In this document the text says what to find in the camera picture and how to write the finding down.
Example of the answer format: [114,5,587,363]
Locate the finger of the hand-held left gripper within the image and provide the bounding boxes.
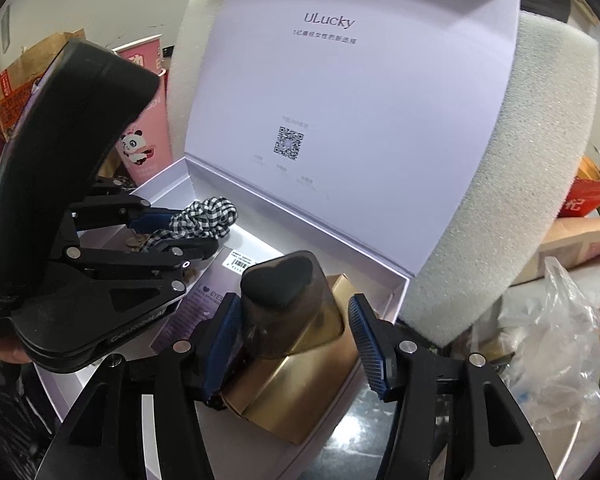
[62,237,220,282]
[67,177,182,241]

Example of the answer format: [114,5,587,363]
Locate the red packet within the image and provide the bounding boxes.
[562,177,600,218]

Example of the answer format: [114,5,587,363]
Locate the white gift box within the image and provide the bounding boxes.
[34,0,523,448]

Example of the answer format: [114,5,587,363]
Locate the pink panda paper cup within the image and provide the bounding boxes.
[115,67,173,186]

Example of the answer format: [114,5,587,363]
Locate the tan cardboard box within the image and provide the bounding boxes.
[522,217,600,286]

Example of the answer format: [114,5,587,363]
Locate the white foam block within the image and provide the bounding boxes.
[169,0,600,348]

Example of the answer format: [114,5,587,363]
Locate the purple palette box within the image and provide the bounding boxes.
[150,245,261,361]

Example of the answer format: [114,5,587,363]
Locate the person's left hand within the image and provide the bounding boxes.
[0,335,33,366]

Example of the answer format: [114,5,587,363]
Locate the brown translucent puff case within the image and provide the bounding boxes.
[240,250,345,363]

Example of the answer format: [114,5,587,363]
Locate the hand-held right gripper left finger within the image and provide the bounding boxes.
[35,292,244,480]

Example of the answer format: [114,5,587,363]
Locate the gold rectangular box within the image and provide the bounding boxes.
[220,274,376,446]

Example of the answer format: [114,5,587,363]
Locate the brown paper bag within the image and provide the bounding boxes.
[0,30,88,141]

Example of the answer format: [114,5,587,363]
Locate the pink red print paper cup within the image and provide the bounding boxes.
[111,34,163,78]

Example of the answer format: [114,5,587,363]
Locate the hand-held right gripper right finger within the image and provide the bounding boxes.
[347,293,556,480]

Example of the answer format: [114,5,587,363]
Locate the black white checkered scrunchie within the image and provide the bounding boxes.
[155,196,239,250]

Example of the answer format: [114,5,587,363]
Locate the clear plastic bag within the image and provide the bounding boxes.
[500,257,600,411]

